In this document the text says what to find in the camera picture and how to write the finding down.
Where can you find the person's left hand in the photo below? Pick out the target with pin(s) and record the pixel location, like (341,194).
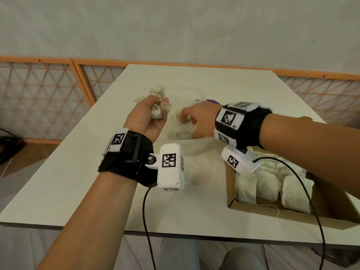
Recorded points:
(143,120)

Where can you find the person's right hand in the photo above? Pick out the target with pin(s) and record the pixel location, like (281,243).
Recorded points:
(205,118)

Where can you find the bunch of tea bags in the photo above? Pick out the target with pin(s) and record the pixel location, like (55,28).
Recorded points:
(156,112)

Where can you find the clear plastic container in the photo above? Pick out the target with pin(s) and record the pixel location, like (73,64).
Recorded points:
(182,95)

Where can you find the rows of packed tea bags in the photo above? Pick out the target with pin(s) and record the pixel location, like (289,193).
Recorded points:
(267,185)

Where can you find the brown paper box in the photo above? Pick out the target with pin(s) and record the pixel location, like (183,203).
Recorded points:
(332,205)

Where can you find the person's right forearm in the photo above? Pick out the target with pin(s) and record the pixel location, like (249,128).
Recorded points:
(309,149)

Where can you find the person's left forearm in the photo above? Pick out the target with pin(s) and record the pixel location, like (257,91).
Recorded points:
(90,222)

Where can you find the round purple sticker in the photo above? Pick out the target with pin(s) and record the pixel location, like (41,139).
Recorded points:
(213,101)

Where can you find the black marker wristband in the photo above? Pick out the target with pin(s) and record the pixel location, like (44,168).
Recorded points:
(253,129)
(123,165)

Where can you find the orange lattice fence panel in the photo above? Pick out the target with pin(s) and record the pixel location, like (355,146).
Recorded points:
(323,92)
(36,104)

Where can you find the grey trousers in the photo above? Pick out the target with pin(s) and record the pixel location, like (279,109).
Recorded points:
(242,260)

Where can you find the dark grey floor object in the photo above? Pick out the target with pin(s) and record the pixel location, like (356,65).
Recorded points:
(340,258)

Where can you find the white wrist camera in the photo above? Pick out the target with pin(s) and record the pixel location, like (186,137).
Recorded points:
(244,168)
(170,177)

